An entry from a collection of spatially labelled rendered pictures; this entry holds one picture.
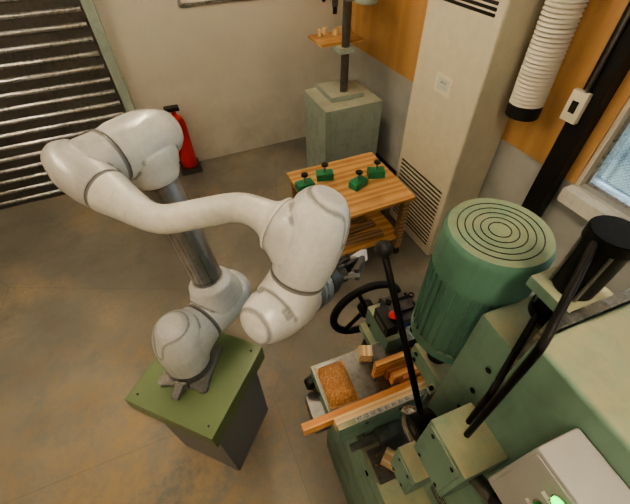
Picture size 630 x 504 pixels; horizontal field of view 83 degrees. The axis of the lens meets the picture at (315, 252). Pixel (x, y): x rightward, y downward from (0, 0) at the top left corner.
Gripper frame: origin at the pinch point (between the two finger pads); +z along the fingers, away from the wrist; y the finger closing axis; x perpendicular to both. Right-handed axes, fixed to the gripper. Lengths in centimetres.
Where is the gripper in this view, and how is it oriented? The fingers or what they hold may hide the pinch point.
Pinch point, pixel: (359, 257)
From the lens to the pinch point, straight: 93.9
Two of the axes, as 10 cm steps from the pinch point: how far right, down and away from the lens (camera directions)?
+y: 8.3, 0.1, -5.5
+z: 5.4, -2.7, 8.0
